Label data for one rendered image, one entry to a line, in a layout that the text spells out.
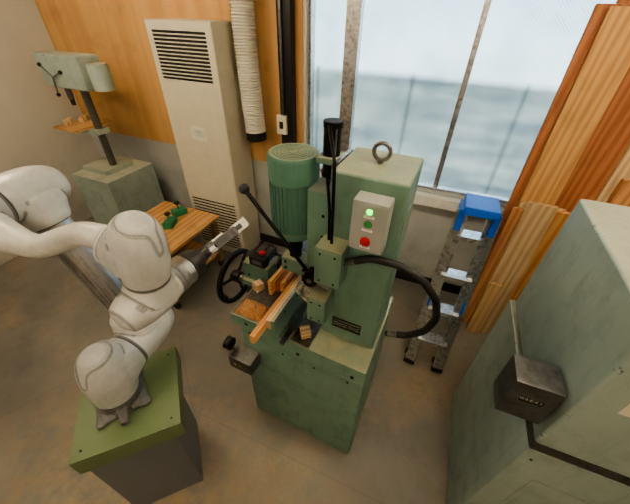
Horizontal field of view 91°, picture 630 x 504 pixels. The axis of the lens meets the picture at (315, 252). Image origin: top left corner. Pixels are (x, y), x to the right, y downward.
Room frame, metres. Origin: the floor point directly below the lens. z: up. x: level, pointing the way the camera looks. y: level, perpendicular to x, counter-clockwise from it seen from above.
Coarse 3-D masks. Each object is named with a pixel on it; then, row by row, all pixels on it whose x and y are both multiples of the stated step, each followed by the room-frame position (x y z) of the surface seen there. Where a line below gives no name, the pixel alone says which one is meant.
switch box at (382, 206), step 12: (360, 192) 0.77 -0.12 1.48; (360, 204) 0.72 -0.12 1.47; (372, 204) 0.71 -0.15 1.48; (384, 204) 0.70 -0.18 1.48; (360, 216) 0.72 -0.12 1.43; (372, 216) 0.70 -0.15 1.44; (384, 216) 0.69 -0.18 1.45; (360, 228) 0.71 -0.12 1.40; (372, 228) 0.70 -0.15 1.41; (384, 228) 0.69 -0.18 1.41; (372, 240) 0.70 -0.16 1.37; (384, 240) 0.70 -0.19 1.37; (372, 252) 0.70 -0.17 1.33
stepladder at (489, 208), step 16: (464, 208) 1.29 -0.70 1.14; (480, 208) 1.26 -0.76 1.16; (496, 208) 1.27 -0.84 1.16; (464, 224) 1.31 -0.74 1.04; (496, 224) 1.24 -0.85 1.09; (448, 240) 1.31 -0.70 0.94; (464, 240) 1.27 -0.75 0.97; (480, 240) 1.24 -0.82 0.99; (448, 256) 1.29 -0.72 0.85; (480, 256) 1.25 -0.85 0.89; (448, 272) 1.27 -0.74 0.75; (464, 272) 1.28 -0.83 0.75; (480, 272) 1.23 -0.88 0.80; (464, 288) 1.22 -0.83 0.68; (464, 304) 1.20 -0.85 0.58; (432, 336) 1.21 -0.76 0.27; (448, 336) 1.17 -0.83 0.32; (416, 352) 1.19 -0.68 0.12; (448, 352) 1.14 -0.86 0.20; (432, 368) 1.13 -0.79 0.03
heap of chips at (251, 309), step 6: (246, 300) 0.87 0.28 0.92; (252, 300) 0.87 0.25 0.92; (240, 306) 0.84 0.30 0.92; (246, 306) 0.83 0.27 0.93; (252, 306) 0.83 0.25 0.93; (258, 306) 0.83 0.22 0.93; (264, 306) 0.84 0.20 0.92; (240, 312) 0.82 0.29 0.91; (246, 312) 0.81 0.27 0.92; (252, 312) 0.81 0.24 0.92; (258, 312) 0.81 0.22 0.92; (264, 312) 0.82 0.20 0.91; (252, 318) 0.79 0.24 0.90; (258, 318) 0.79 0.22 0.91
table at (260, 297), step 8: (304, 248) 1.26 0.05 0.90; (248, 280) 1.04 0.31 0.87; (264, 280) 1.01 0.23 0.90; (248, 296) 0.91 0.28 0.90; (256, 296) 0.91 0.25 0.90; (264, 296) 0.91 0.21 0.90; (272, 296) 0.92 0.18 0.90; (240, 304) 0.87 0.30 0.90; (264, 304) 0.87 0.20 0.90; (272, 304) 0.87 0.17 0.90; (296, 304) 0.90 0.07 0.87; (232, 312) 0.82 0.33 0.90; (288, 312) 0.83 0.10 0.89; (232, 320) 0.82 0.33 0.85; (240, 320) 0.80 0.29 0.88; (248, 320) 0.78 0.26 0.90; (288, 320) 0.83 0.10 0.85; (248, 328) 0.79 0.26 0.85; (280, 328) 0.77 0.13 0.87; (272, 336) 0.74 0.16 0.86
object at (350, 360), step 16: (304, 320) 0.87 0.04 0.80; (384, 320) 0.88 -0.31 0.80; (320, 336) 0.79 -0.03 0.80; (336, 336) 0.79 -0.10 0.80; (288, 352) 0.76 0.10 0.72; (304, 352) 0.73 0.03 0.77; (320, 352) 0.71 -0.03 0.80; (336, 352) 0.72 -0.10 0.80; (352, 352) 0.72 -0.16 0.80; (368, 352) 0.72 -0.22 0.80; (336, 368) 0.67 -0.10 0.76; (352, 368) 0.65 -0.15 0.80; (368, 368) 0.65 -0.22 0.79
